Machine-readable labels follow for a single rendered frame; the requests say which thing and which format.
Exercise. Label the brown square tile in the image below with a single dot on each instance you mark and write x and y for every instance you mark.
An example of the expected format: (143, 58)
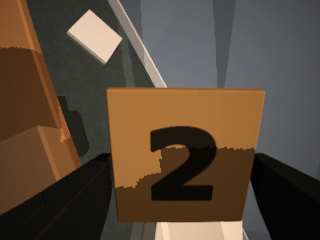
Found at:
(182, 154)

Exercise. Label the beige flat box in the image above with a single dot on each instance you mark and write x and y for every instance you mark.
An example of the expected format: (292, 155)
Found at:
(214, 230)

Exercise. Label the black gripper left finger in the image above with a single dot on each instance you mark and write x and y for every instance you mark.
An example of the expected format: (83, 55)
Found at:
(74, 208)

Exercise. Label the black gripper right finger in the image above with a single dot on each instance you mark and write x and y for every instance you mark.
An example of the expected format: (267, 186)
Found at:
(288, 199)

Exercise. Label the pale peach flat square tile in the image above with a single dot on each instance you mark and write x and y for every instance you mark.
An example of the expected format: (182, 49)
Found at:
(95, 36)

